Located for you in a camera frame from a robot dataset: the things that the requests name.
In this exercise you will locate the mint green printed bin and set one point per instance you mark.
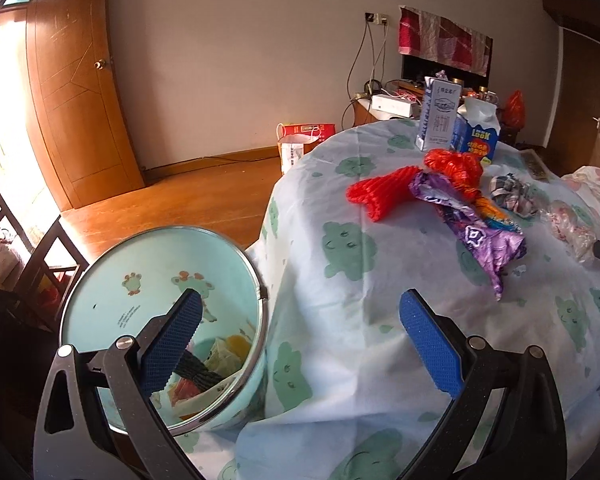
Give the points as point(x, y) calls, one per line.
point(130, 280)

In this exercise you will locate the red gift box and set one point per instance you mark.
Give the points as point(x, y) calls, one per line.
point(305, 128)

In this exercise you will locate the red plastic bag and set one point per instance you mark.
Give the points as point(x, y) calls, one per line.
point(452, 167)

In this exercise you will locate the pink clear plastic bag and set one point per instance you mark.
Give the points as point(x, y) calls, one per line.
point(570, 227)

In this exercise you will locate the small wooden cabinet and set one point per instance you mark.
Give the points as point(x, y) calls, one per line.
point(362, 112)

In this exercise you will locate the white green plastic bag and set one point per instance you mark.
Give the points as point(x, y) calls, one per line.
point(225, 355)

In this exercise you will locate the white flat box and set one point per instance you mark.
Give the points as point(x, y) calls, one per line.
point(395, 105)

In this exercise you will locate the blue gable-top carton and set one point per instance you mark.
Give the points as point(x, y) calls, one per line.
point(475, 135)

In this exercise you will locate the yellow wrapper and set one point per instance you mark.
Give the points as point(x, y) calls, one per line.
point(240, 343)

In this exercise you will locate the white green printed tablecloth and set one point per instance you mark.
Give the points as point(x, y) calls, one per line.
point(340, 310)

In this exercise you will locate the dark wooden chair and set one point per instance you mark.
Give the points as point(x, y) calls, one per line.
point(45, 260)

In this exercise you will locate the red foam net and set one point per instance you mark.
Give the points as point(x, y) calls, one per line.
point(385, 192)

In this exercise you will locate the orange foil wrapper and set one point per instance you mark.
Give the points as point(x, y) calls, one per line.
point(495, 210)

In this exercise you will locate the purple foil wrapper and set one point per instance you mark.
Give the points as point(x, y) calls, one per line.
point(480, 235)

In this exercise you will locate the white paper bag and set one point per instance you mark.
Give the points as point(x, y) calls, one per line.
point(295, 152)

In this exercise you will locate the pink floral blanket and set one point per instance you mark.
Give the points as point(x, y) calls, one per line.
point(595, 185)

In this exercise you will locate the grey checkered wrapper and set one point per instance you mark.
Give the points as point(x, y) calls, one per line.
point(512, 195)

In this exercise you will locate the orange-red plastic bag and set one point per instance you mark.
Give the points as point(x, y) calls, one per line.
point(514, 107)

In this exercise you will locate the black television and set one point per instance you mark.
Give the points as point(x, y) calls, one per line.
point(415, 67)

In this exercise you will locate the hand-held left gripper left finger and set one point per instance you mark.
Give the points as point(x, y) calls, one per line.
point(172, 350)

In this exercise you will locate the red patterned cover cloth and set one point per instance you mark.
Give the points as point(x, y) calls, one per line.
point(445, 40)

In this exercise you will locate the dark wooden door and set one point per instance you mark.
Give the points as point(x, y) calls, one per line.
point(575, 100)

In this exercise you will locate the wall socket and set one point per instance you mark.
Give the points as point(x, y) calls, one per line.
point(375, 18)

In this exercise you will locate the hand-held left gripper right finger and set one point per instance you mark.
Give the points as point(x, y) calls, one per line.
point(430, 345)

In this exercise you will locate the black patterned wrapper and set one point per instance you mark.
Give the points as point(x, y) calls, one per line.
point(200, 370)

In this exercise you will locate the tall white milk carton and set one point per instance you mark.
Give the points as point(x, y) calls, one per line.
point(437, 115)

